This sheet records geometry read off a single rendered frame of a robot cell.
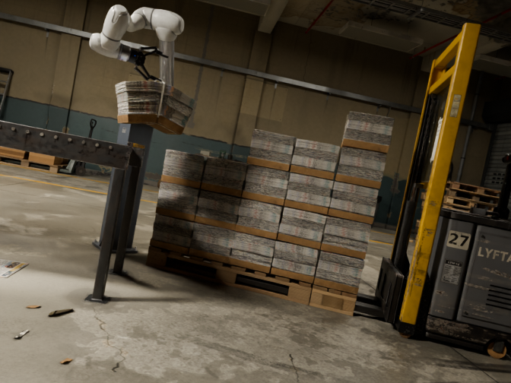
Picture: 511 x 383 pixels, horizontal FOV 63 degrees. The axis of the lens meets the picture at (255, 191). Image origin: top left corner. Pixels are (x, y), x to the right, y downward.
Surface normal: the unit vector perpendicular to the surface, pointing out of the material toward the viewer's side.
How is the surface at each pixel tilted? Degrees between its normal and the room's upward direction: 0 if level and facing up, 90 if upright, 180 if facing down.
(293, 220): 90
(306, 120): 90
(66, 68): 90
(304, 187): 90
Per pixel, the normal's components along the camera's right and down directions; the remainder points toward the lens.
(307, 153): -0.18, 0.02
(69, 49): 0.13, 0.07
